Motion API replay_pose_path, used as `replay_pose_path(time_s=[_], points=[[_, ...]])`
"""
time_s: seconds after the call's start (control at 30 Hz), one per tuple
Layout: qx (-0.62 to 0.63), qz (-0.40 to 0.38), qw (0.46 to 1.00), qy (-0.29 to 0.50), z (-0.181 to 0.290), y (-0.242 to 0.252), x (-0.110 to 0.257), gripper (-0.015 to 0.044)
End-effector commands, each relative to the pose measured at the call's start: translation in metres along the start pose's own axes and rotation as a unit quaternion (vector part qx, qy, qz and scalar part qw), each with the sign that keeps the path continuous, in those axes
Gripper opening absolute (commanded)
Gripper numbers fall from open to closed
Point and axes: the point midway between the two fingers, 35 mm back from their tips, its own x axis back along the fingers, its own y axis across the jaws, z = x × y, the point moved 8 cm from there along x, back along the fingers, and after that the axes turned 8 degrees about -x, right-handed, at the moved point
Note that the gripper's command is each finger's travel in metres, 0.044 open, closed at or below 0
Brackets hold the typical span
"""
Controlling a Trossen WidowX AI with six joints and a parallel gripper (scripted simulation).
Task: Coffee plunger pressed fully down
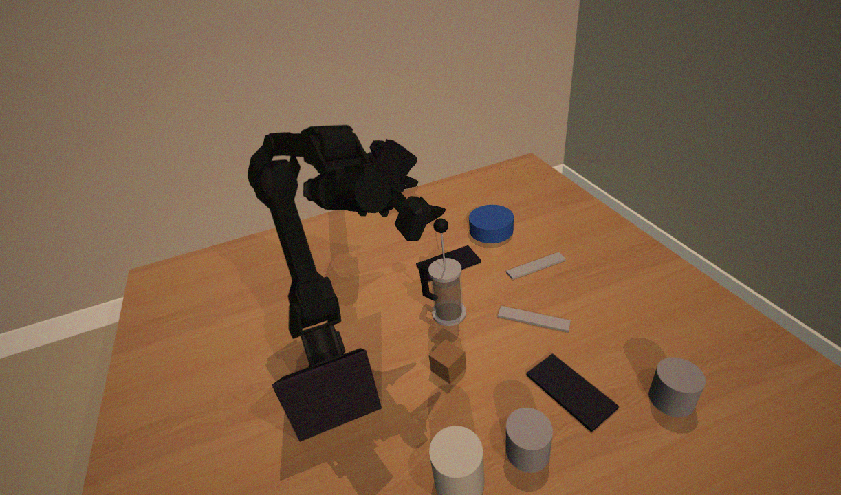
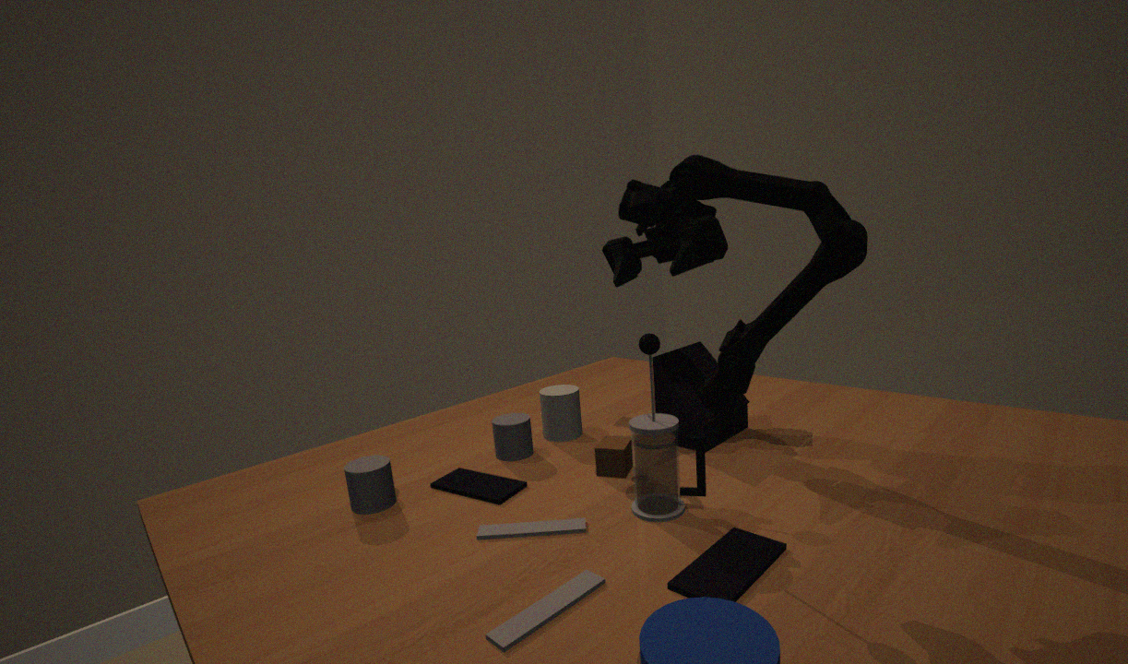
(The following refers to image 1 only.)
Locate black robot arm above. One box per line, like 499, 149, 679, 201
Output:
248, 125, 417, 369

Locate brown cube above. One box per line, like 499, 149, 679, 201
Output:
429, 339, 466, 384

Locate dark blue cylinder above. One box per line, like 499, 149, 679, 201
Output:
469, 205, 514, 243

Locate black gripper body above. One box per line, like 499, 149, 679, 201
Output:
379, 189, 431, 241

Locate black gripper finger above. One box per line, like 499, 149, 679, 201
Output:
420, 197, 446, 224
401, 176, 418, 189

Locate glass french press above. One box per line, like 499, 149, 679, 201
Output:
419, 218, 466, 326

